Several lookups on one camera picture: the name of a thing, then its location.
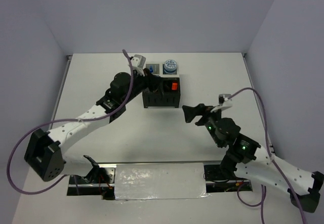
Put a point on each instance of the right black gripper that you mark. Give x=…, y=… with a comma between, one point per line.
x=190, y=112

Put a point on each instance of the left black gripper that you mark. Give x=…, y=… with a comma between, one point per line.
x=152, y=82

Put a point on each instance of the orange capped black highlighter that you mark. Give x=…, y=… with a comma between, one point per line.
x=174, y=86

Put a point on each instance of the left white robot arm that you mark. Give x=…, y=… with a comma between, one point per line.
x=46, y=149

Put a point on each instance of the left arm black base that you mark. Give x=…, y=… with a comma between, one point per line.
x=103, y=186

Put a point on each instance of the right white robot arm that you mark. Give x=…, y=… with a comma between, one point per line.
x=246, y=158

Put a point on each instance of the white two-slot organizer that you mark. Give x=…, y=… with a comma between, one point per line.
x=159, y=70

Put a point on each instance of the black two-slot organizer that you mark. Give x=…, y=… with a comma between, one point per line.
x=165, y=97

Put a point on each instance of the silver tape sheet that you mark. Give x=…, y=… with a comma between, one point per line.
x=160, y=181

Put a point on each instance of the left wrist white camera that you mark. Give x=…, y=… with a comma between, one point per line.
x=138, y=62

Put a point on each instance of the wrist white camera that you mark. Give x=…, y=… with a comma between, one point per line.
x=224, y=103
x=138, y=62

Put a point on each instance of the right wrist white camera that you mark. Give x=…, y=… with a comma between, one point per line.
x=224, y=103

